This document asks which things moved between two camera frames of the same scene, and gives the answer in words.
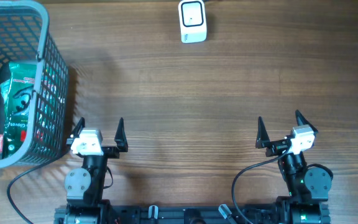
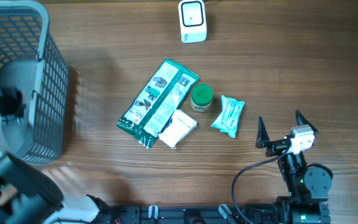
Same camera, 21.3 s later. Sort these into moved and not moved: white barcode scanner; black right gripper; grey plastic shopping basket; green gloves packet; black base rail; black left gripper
Moved: black left gripper; green gloves packet
Not moved: grey plastic shopping basket; black base rail; white barcode scanner; black right gripper
